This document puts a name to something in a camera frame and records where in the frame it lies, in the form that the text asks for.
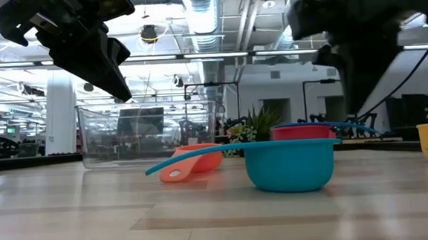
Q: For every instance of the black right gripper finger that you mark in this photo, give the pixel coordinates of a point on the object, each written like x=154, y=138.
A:
x=364, y=77

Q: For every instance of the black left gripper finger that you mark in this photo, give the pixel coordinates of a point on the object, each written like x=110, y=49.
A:
x=120, y=51
x=95, y=67

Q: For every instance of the clear plastic basket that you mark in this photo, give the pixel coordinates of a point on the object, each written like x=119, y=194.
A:
x=144, y=139

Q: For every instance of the light blue measuring cup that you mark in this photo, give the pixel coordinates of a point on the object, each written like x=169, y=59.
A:
x=289, y=167

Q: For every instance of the orange measuring cup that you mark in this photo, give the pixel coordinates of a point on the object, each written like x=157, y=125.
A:
x=201, y=161

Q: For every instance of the black equipment cabinet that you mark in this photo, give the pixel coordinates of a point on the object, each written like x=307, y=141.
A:
x=408, y=110

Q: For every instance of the white building column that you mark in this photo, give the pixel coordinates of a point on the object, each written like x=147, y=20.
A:
x=60, y=118

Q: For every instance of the dark background monitor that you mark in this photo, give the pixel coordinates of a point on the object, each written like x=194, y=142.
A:
x=141, y=121

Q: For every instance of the succulent plant in dark pot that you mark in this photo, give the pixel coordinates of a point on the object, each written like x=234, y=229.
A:
x=261, y=126

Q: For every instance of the black background gantry frame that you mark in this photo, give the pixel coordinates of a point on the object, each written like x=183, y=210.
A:
x=321, y=81
x=212, y=84

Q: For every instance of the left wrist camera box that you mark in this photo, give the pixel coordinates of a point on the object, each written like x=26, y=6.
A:
x=12, y=24

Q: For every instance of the silver ventilation duct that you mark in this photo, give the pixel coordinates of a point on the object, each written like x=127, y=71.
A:
x=203, y=20

